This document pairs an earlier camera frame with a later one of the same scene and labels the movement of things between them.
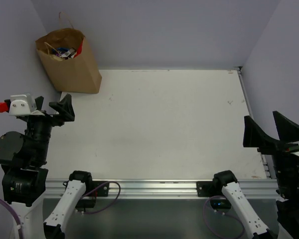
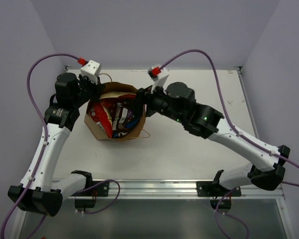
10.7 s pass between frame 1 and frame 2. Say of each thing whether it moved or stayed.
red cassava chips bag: moved
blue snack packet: moved
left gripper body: moved
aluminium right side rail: stayed
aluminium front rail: stayed
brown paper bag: moved
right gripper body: moved
